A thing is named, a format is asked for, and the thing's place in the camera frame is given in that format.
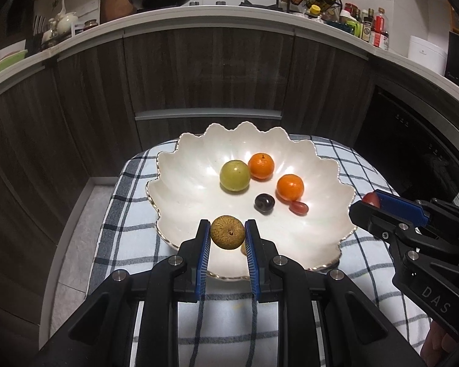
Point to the white checked cloth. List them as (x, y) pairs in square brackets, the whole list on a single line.
[(137, 214)]

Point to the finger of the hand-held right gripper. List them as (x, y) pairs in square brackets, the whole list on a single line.
[(371, 220), (401, 205)]

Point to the yellow-lid jar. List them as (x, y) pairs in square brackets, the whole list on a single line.
[(313, 10)]

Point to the green tray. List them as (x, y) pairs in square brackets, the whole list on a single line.
[(4, 63)]

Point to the red-cap jar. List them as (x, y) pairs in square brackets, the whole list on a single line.
[(350, 9)]

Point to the mandarin orange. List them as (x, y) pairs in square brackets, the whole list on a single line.
[(261, 166), (290, 187)]

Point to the brown longan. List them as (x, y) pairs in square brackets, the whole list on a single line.
[(228, 232)]

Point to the dark sauce bottle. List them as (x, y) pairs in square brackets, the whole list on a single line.
[(367, 26)]

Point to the black stove grate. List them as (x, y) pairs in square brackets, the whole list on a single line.
[(258, 4)]

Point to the white canister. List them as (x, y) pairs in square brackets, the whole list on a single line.
[(428, 55)]

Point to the black knife block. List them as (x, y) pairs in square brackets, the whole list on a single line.
[(37, 32)]

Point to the yellow-green round fruit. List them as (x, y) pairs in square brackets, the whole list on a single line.
[(234, 176)]

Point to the white teapot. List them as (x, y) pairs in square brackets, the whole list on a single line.
[(63, 23)]

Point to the person's right hand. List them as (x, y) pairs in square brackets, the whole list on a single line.
[(434, 342)]

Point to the white scalloped bowl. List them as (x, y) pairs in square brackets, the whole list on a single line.
[(199, 195)]

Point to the dark wood cabinet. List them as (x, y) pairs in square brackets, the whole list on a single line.
[(206, 72)]

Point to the red grape tomato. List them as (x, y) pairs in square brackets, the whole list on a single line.
[(370, 198)]

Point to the dark purple grape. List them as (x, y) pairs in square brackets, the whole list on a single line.
[(264, 202)]

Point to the red grape in bowl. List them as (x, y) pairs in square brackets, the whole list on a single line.
[(298, 208)]

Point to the red-label bottle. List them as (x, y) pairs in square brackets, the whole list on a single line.
[(380, 30)]

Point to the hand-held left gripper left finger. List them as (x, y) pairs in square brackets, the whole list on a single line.
[(203, 260)]

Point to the green container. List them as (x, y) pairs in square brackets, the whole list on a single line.
[(352, 26)]

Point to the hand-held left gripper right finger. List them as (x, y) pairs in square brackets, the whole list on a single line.
[(252, 260)]

